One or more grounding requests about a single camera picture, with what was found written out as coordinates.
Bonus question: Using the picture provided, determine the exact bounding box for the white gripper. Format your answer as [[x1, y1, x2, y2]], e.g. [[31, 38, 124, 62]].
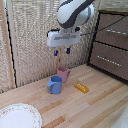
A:
[[46, 29, 82, 57]]

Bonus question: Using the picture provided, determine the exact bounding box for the bright blue mug vase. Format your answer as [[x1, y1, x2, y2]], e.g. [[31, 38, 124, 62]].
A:
[[46, 75, 64, 96]]

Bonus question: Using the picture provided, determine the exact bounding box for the pink mug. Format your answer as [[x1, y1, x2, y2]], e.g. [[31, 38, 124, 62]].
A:
[[56, 66, 71, 84]]

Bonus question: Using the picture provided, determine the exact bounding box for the yellow rectangular block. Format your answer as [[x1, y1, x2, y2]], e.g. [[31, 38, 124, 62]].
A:
[[73, 82, 90, 94]]

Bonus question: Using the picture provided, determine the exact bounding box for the dark brown drawer cabinet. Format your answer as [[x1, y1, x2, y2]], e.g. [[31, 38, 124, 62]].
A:
[[87, 9, 128, 83]]

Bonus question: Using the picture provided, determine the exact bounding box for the white plate with patterned rim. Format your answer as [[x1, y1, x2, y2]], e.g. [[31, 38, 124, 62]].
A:
[[0, 103, 44, 128]]

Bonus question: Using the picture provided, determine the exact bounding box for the silver drawer handle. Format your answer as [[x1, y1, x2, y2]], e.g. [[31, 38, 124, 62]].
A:
[[105, 28, 128, 37], [96, 55, 123, 68]]

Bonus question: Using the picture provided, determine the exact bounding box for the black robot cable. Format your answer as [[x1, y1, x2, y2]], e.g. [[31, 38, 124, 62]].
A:
[[79, 14, 128, 37]]

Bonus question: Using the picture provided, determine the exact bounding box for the wooden post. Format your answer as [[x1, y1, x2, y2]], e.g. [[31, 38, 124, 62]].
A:
[[0, 0, 17, 90]]

